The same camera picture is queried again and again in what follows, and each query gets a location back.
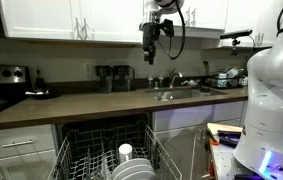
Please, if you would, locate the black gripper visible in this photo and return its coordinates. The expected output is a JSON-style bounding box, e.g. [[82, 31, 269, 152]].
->
[[140, 20, 162, 65]]

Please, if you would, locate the white dinner plate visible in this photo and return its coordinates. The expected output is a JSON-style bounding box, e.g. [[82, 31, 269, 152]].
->
[[111, 157, 153, 179], [120, 170, 159, 180], [113, 163, 155, 180]]

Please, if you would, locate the chrome sink faucet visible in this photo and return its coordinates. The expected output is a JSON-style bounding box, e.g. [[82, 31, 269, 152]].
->
[[168, 68, 184, 89]]

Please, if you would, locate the white dish brush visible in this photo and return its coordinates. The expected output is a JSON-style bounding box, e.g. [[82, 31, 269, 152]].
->
[[180, 78, 200, 87]]

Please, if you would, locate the steel kitchen sink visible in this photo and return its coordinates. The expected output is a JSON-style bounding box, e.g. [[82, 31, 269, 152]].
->
[[144, 86, 229, 102]]

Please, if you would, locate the brown wooden utensil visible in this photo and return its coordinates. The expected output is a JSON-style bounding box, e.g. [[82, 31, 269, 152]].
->
[[203, 60, 211, 76]]

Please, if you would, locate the white upper cabinet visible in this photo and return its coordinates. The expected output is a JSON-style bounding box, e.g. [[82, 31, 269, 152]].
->
[[201, 0, 282, 51], [0, 0, 144, 44], [160, 0, 230, 38]]

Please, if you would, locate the white drawer front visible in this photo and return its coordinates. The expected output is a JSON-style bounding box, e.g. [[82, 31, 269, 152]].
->
[[152, 100, 249, 133], [0, 124, 57, 160]]

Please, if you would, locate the black dish drying rack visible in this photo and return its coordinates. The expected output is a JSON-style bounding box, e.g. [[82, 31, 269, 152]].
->
[[204, 68, 249, 89]]

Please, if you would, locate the white container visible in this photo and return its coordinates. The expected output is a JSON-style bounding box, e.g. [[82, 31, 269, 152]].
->
[[217, 67, 240, 80]]

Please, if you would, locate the built-in black dishwasher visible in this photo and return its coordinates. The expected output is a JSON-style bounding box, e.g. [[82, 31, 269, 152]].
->
[[56, 113, 155, 180]]

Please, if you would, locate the white lower cabinet door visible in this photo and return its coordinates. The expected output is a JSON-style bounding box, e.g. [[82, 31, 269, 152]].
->
[[155, 124, 213, 180], [0, 149, 58, 180]]

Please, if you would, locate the white cup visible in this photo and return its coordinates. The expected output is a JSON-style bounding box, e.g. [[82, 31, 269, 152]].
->
[[118, 143, 134, 164]]

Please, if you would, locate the wooden board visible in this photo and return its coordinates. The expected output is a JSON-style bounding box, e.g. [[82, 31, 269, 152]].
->
[[206, 122, 244, 136]]

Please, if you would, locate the orange clamp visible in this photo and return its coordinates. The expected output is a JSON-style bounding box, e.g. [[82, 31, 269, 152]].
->
[[208, 133, 220, 147]]

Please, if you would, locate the dark bottle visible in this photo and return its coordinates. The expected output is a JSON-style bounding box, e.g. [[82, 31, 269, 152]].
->
[[35, 68, 46, 91]]

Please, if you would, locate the black pan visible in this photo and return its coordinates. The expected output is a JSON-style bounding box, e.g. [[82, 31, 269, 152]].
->
[[25, 88, 57, 100]]

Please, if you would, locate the black device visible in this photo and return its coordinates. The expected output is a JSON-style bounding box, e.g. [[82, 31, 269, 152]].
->
[[217, 130, 243, 148]]

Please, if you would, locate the perforated metal robot table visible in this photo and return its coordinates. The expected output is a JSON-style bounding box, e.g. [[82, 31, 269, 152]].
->
[[209, 139, 283, 180]]

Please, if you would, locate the steel and black stove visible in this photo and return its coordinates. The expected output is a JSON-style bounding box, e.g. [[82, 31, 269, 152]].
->
[[0, 63, 33, 122]]

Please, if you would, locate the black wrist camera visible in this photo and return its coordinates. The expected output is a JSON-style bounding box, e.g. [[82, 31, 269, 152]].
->
[[159, 18, 175, 38]]

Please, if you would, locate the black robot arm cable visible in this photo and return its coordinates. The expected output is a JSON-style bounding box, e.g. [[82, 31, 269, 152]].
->
[[156, 0, 283, 61]]

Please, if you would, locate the white wall outlet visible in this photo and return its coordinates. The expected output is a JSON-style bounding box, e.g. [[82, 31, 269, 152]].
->
[[83, 62, 93, 76]]

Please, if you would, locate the black camera on stand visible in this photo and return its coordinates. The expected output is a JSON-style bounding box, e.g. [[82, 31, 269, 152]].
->
[[219, 29, 254, 57]]

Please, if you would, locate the white wire dishwasher rack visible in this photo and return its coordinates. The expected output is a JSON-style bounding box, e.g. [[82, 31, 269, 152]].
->
[[47, 123, 183, 180]]

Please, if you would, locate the silver drawer handle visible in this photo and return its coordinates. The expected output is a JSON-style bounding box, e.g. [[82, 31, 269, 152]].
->
[[1, 139, 35, 149]]

